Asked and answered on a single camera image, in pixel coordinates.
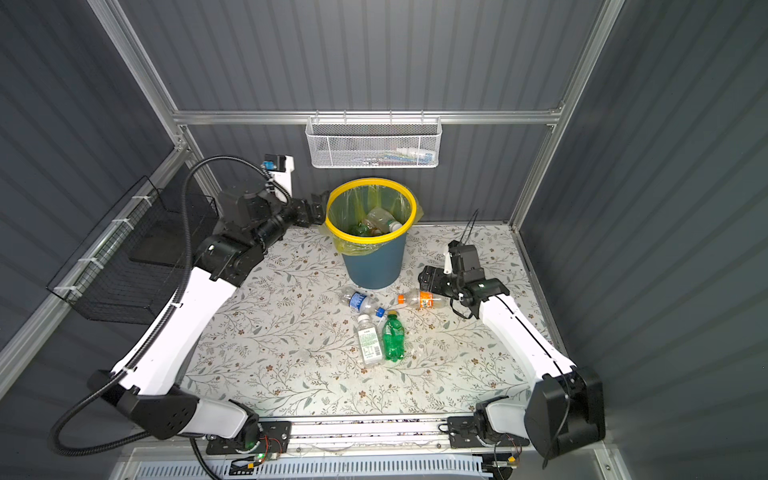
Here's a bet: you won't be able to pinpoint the clear bottle orange label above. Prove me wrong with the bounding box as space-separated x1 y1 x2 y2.
395 289 449 310

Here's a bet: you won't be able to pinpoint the clear bottle blue label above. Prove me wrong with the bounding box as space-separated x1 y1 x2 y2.
340 287 386 318

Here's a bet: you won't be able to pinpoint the clear bottle green label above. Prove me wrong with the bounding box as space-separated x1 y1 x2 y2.
356 314 384 366

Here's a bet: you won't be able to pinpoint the large clear crushed bottle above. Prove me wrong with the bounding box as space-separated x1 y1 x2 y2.
362 207 403 235

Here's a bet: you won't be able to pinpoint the green bottle yellow cap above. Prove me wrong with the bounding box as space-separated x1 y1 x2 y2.
349 222 372 237

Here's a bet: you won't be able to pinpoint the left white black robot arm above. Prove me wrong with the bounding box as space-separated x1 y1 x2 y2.
88 186 328 451

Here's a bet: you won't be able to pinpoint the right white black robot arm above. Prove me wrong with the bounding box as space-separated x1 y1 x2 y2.
418 241 606 461

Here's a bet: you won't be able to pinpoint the blue bin yellow rim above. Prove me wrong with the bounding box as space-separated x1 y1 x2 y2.
321 177 419 291

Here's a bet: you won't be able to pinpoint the yellow-green bin liner bag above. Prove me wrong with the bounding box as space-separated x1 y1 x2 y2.
323 178 424 256

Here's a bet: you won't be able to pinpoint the small green bottle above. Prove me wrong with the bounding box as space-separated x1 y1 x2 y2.
382 310 405 362

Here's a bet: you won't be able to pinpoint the blue tube in basket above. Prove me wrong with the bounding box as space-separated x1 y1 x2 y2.
353 153 435 168

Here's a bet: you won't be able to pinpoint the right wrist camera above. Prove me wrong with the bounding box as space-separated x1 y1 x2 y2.
443 250 453 275

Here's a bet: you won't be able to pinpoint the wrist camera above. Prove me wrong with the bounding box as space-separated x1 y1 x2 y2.
443 250 453 275
262 154 295 201

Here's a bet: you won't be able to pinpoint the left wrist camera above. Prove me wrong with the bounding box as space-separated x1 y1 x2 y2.
262 154 295 201

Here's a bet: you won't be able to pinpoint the white wire mesh basket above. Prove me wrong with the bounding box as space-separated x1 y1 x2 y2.
305 118 443 169

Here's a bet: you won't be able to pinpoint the black wire mesh basket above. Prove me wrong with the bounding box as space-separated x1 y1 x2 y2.
47 168 187 325

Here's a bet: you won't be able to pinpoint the aluminium rail base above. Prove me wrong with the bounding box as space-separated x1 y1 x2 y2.
111 413 629 479

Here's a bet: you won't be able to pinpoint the left black corrugated cable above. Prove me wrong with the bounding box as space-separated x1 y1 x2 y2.
47 154 283 480

